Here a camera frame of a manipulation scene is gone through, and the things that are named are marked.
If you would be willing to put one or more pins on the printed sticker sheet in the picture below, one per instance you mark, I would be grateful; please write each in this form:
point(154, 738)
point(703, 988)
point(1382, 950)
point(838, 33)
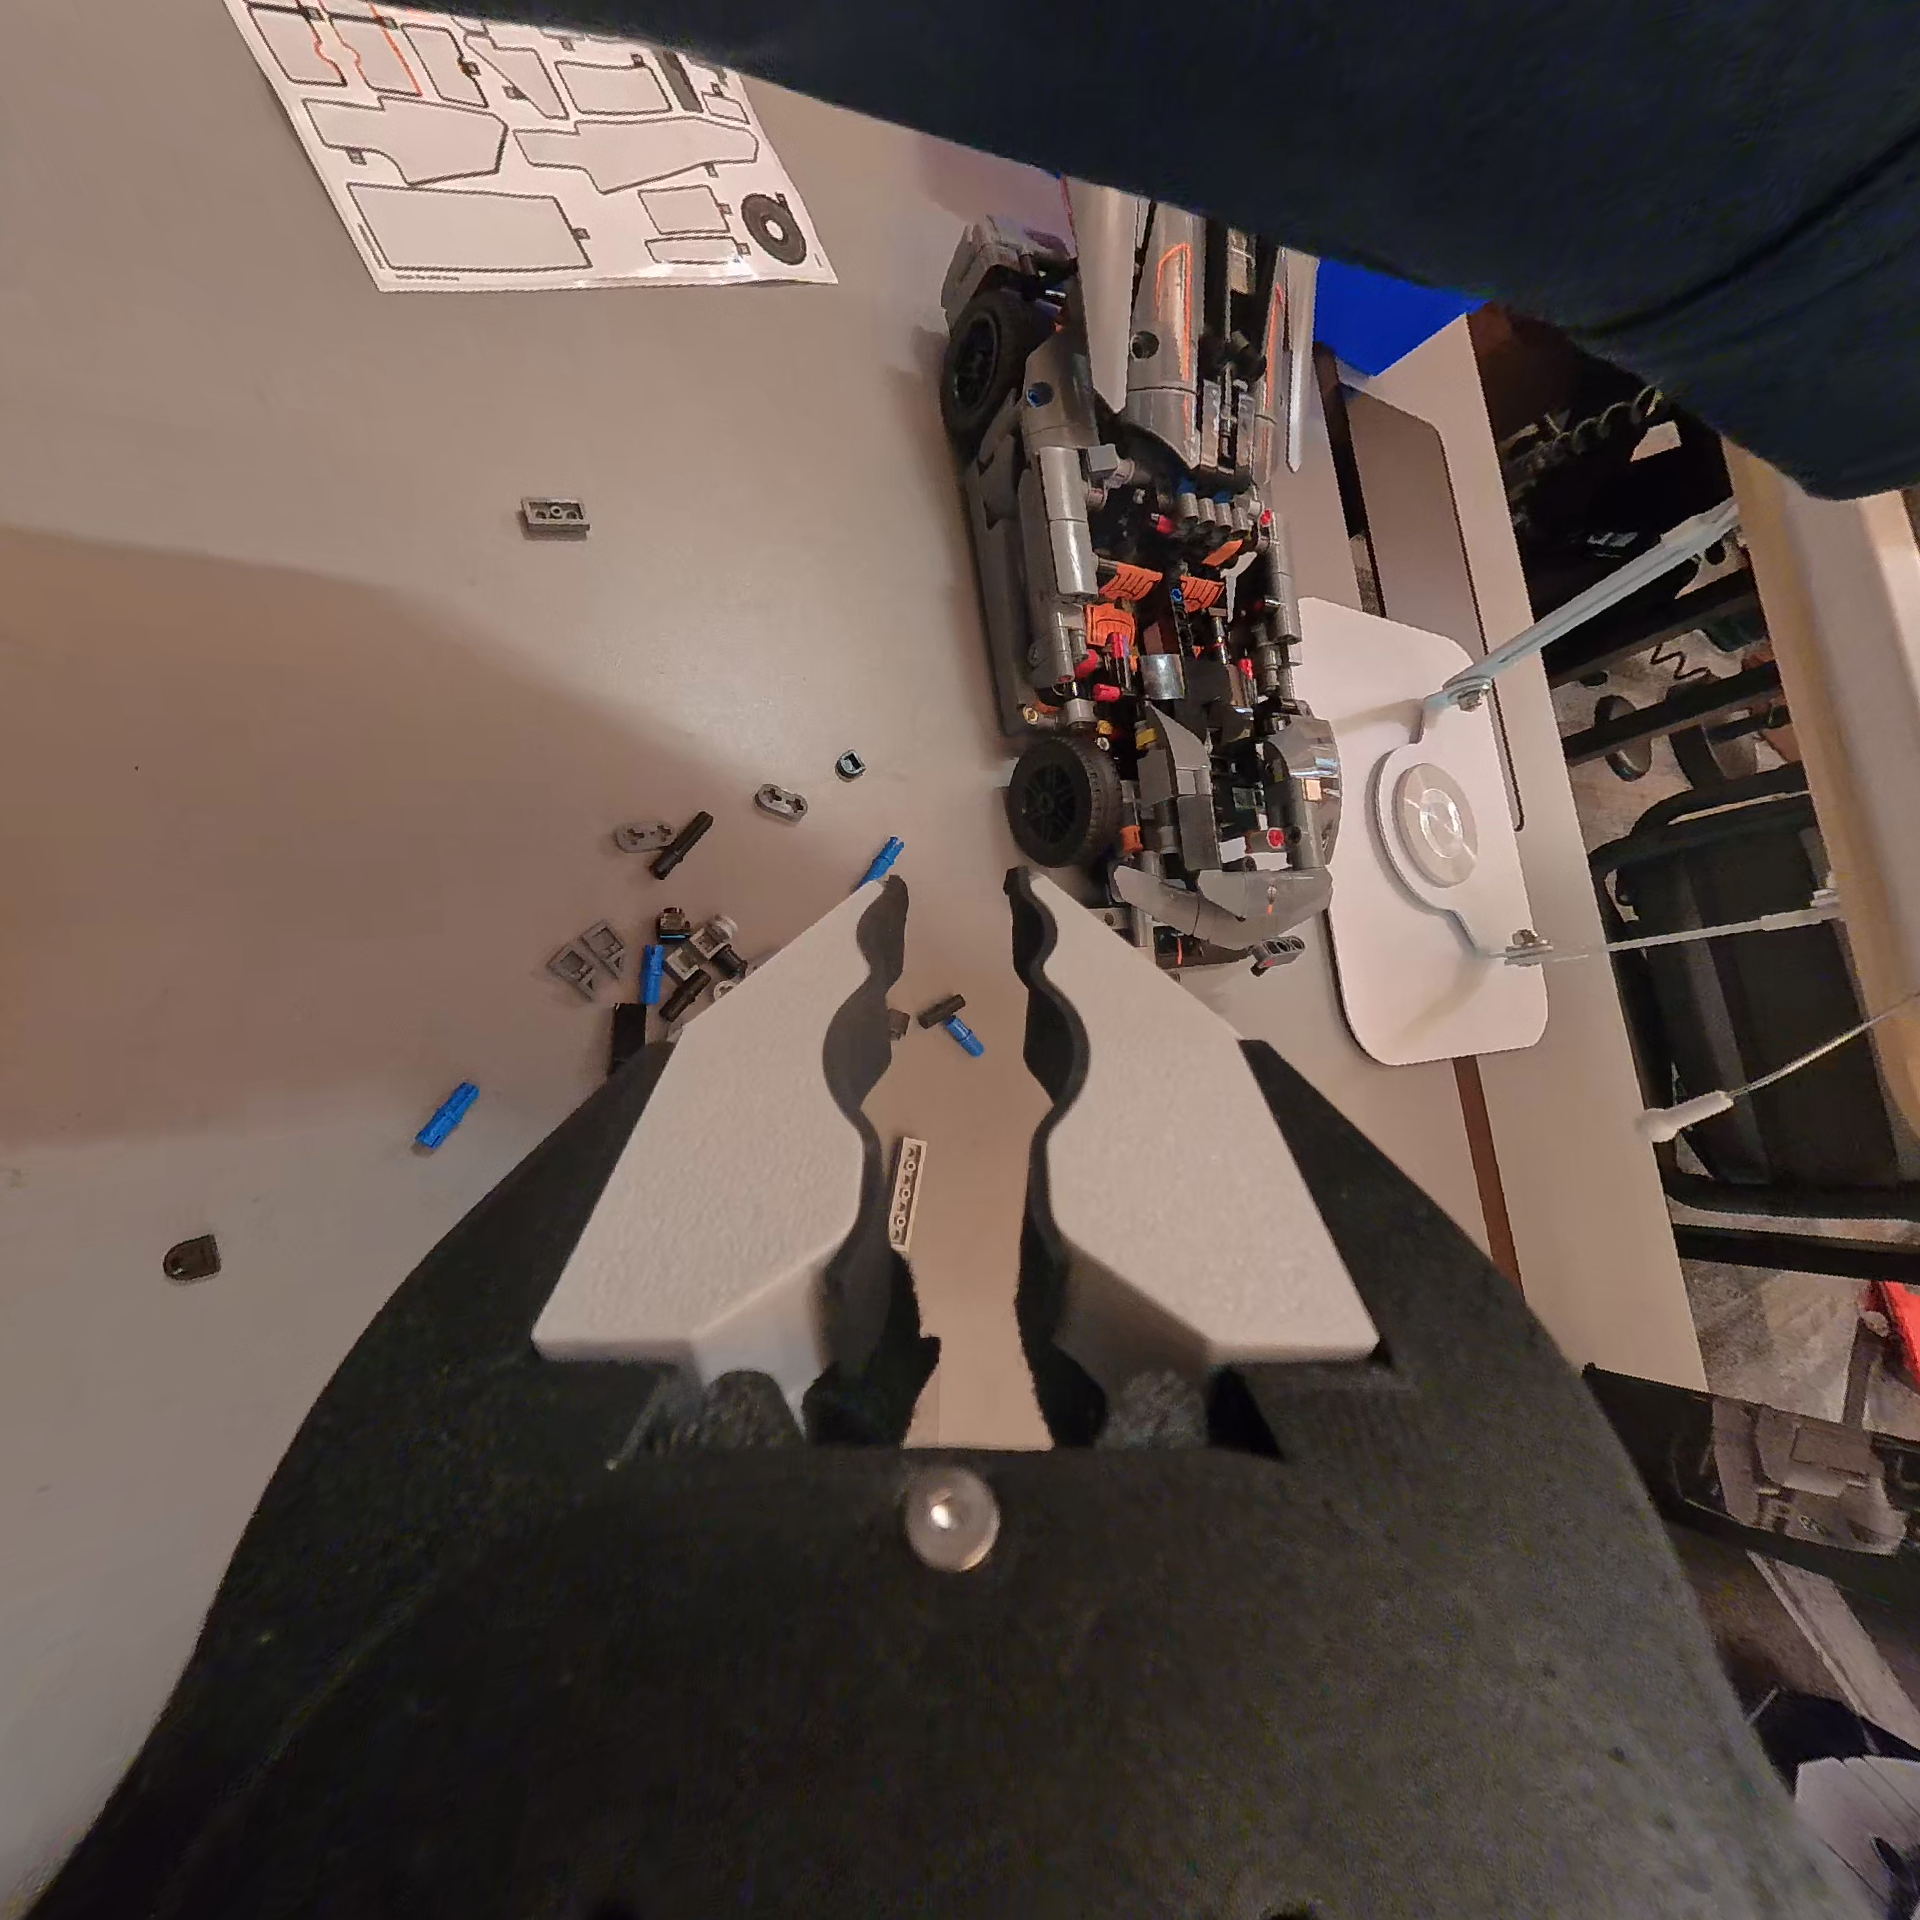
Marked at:
point(525, 150)

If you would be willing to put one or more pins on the white adjustable stand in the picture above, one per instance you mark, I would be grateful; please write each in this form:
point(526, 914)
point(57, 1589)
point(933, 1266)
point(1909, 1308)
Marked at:
point(1440, 932)

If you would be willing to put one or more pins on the person's left forearm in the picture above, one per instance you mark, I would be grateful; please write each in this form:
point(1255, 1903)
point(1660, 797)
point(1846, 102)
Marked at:
point(1349, 150)

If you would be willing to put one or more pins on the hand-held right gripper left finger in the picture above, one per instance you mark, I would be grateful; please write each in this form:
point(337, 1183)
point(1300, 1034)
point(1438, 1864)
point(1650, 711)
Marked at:
point(720, 1200)

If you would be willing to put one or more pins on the blue lego pin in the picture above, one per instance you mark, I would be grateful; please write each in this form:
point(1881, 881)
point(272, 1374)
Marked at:
point(447, 1114)

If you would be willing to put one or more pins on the grey lego car model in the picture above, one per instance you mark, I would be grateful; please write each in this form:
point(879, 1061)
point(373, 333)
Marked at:
point(1142, 599)

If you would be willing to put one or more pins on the blue storage bin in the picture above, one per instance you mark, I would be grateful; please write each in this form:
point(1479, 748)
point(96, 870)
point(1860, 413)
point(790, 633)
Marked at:
point(1382, 316)

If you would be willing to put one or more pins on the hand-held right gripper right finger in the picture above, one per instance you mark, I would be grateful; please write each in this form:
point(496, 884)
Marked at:
point(1201, 1200)

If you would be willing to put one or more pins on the small dark grey lego piece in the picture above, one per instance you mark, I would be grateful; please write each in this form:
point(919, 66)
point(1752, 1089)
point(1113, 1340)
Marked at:
point(557, 516)

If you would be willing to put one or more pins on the black lego set box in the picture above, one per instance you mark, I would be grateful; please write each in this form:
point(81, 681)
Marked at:
point(1770, 1471)

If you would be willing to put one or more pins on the pile of small lego pieces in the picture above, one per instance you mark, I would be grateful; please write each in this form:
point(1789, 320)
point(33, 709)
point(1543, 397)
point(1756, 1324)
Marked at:
point(654, 975)

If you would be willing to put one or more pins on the light grey studded lego plate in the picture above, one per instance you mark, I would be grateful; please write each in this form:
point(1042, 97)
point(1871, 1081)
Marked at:
point(909, 1194)

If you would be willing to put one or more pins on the small black round lego piece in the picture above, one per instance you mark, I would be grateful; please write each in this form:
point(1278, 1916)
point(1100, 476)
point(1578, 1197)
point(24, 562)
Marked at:
point(191, 1258)

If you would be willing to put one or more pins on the black office chair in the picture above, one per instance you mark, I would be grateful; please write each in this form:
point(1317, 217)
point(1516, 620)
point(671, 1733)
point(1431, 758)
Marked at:
point(1740, 932)

